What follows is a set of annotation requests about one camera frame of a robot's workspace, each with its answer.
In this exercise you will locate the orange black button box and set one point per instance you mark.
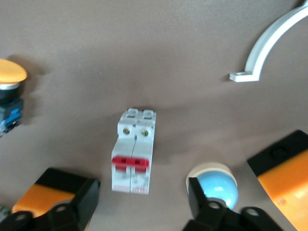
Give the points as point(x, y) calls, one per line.
point(288, 183)
point(43, 197)

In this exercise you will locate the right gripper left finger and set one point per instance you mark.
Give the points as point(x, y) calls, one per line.
point(79, 209)

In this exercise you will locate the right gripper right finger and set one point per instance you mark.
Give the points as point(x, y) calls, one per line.
point(204, 214)

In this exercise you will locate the orange mushroom push button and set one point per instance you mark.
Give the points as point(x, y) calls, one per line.
point(9, 72)

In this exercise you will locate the brown table mat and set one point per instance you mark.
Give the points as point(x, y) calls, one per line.
point(144, 48)

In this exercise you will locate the blue dome cap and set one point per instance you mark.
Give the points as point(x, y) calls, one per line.
point(216, 185)

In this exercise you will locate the white red circuit breaker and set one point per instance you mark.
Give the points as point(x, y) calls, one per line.
point(132, 149)

